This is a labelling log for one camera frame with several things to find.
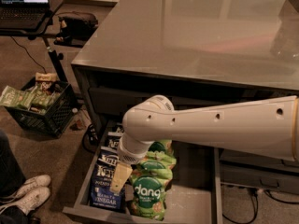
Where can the upper white sneaker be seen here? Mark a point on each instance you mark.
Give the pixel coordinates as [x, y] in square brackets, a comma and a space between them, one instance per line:
[31, 184]

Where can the right middle closed drawer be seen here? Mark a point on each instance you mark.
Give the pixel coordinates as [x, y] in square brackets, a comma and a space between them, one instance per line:
[258, 162]

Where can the open laptop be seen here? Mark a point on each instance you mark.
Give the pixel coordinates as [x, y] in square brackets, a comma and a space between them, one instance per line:
[23, 14]

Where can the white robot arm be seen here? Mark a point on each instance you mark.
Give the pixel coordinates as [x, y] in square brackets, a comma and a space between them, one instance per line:
[267, 127]

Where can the brown snack bag in crate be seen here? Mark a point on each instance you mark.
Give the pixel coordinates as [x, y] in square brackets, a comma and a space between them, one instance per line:
[44, 81]

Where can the person's leg in dark trousers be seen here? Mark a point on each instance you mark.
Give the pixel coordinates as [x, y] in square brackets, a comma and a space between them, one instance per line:
[11, 175]

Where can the front green Dang chip bag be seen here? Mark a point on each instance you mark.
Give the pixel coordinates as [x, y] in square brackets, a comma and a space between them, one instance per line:
[149, 188]

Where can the right lower closed drawer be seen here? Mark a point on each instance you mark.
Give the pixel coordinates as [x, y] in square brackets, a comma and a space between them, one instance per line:
[260, 179]

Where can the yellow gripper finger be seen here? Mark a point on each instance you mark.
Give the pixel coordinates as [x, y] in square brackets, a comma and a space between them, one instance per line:
[121, 174]

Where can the closed top drawer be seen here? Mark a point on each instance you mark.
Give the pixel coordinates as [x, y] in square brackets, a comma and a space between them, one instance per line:
[116, 102]

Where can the black plastic crate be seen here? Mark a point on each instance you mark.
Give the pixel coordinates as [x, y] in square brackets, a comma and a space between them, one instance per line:
[55, 119]

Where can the grey counter cabinet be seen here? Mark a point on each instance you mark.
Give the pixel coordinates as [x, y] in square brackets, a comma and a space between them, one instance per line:
[221, 51]

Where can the white sneaker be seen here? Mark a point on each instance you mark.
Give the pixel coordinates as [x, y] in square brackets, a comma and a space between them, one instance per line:
[31, 184]
[30, 201]

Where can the closed drawer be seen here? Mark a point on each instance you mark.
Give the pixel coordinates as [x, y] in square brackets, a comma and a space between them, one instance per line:
[258, 162]
[260, 179]
[116, 102]

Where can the lower white sneaker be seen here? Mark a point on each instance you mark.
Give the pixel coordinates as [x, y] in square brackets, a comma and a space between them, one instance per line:
[30, 201]

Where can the green dang chip bag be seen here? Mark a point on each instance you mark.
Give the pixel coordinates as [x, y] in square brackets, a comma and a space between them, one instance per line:
[157, 160]
[164, 146]
[149, 188]

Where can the open middle drawer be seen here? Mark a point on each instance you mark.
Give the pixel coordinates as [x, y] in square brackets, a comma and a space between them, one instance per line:
[193, 198]

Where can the black laptop stand table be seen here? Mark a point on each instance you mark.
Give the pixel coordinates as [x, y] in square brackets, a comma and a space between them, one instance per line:
[43, 33]

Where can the green snack bag on crate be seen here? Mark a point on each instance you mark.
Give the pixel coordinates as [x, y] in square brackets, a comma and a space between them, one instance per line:
[14, 98]

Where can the dark bag on floor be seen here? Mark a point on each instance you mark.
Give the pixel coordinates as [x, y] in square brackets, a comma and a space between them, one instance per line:
[76, 28]

